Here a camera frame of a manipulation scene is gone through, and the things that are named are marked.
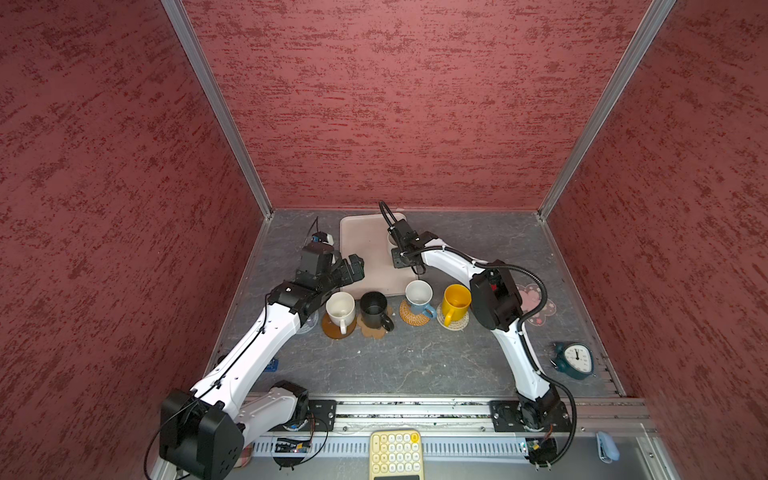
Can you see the blue black handheld device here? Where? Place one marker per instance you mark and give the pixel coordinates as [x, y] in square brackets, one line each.
[272, 366]

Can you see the woven rattan coaster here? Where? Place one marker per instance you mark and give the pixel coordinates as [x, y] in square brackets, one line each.
[416, 320]

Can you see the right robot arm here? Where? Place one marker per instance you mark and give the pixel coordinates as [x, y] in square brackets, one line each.
[498, 306]

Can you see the pink flower coaster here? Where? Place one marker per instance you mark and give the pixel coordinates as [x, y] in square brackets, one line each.
[531, 297]

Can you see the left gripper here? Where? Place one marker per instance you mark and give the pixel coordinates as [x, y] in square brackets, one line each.
[346, 276]

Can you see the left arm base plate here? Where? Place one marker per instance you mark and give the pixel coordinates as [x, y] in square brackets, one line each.
[321, 416]

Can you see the teal alarm clock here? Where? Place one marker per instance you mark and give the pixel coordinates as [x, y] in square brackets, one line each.
[573, 359]

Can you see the light blue small device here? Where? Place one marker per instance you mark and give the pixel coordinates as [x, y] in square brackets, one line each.
[607, 449]

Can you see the brown paw coaster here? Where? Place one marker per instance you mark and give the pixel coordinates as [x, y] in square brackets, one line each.
[372, 333]

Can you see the brown glossy coaster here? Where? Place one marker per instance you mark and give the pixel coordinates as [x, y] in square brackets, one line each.
[333, 331]

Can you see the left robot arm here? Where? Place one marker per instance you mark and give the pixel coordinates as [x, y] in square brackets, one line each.
[204, 430]

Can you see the yellow mug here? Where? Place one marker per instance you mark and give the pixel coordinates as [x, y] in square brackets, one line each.
[456, 302]

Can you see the lavender mug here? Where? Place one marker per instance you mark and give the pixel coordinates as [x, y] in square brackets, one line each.
[310, 323]

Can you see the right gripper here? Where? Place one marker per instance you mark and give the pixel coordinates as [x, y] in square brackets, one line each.
[397, 259]

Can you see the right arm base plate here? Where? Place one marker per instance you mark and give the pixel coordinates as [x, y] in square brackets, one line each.
[516, 416]

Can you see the white mug front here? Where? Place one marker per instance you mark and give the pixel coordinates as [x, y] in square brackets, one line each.
[341, 308]

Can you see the yellow keypad calculator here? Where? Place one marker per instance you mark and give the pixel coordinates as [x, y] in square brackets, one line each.
[396, 454]

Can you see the blue floral mug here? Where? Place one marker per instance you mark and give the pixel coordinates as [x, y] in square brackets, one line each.
[418, 295]

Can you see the beige serving tray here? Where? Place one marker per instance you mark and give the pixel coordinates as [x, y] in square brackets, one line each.
[367, 236]

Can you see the black mug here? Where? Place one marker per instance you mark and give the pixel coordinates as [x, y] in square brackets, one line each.
[374, 311]

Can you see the white braided coaster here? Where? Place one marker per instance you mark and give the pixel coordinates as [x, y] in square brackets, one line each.
[456, 325]

